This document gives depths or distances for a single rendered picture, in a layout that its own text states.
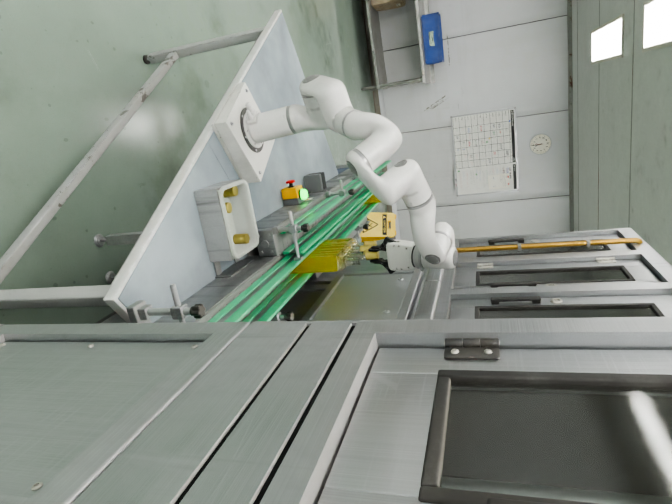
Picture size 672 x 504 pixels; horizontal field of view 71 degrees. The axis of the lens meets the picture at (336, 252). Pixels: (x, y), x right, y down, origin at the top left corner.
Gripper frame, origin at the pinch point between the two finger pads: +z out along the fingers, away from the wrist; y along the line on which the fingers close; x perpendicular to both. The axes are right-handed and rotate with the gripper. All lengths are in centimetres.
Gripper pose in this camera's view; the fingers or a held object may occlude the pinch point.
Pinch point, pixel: (375, 254)
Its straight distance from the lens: 165.0
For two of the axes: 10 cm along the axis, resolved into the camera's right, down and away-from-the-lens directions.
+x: -5.2, 3.3, -7.9
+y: -1.5, -9.4, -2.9
